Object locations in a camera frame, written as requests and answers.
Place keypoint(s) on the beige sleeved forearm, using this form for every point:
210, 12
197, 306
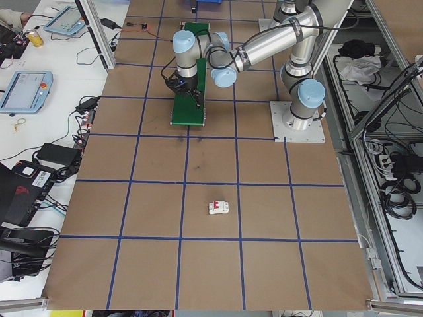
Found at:
10, 16

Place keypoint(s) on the yellow drink can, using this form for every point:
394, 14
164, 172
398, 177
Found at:
34, 39

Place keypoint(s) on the large black power adapter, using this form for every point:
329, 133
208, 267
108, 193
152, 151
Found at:
57, 153

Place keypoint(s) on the black docking device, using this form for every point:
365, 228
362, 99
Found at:
23, 244

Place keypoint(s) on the aluminium corner bar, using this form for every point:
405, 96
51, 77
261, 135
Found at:
396, 303
23, 304

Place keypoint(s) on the white power strip inside frame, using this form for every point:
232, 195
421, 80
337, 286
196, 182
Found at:
385, 163

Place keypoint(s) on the black box inside frame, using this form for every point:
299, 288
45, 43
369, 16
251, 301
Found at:
404, 162

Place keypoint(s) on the white red circuit breaker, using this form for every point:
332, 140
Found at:
219, 208

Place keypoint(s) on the power strip with plugs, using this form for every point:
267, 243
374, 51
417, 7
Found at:
84, 127

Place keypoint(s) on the black crumpled cloth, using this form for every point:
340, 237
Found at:
357, 48

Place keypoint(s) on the medium black power adapter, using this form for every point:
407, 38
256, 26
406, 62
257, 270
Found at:
86, 103

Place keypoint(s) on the aluminium profile post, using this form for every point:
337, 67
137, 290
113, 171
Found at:
100, 43

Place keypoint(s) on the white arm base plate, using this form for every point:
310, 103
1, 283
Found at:
314, 133

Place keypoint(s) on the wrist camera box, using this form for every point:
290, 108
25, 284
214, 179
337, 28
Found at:
173, 84

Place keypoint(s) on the bare hand of beige sleeve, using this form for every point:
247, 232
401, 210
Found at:
25, 17

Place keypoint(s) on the teach pendant with white screen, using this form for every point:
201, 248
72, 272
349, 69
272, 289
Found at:
64, 20

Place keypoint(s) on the small black power adapter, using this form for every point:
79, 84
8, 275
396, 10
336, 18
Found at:
109, 22

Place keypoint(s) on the white crumpled cloth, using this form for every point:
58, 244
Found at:
358, 71

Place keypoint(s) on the black computer with white label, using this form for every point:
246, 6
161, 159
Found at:
33, 175

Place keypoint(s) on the green conveyor belt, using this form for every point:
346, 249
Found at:
188, 114

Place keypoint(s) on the V-shaped metal bar frame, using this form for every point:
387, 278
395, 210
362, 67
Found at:
355, 198

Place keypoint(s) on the black desk pad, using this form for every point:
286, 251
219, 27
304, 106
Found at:
10, 49

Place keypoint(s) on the teach pendant with grey screen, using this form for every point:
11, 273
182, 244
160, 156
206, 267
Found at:
23, 90

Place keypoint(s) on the small control board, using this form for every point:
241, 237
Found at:
144, 26

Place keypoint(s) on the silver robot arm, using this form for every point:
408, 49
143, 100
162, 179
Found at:
271, 46
284, 11

